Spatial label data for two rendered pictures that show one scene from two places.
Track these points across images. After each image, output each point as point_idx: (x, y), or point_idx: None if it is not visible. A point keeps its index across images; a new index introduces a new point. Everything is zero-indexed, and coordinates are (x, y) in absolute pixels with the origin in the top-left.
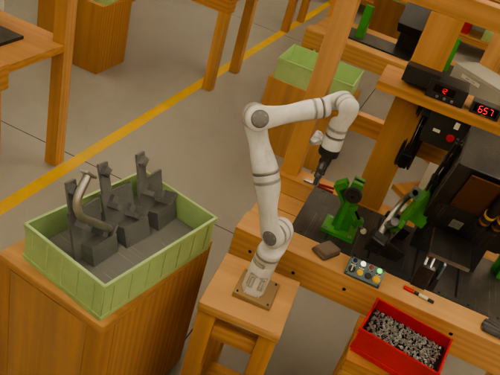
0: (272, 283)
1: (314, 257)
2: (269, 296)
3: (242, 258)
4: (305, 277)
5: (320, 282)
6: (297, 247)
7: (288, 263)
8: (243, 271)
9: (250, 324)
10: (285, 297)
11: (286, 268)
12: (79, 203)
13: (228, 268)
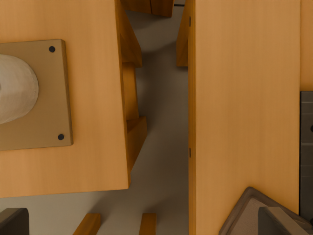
0: (57, 127)
1: (214, 204)
2: (7, 137)
3: (187, 13)
4: (190, 187)
5: (191, 230)
6: (229, 145)
7: (191, 133)
8: (43, 41)
9: None
10: (46, 171)
11: (190, 134)
12: None
13: (51, 1)
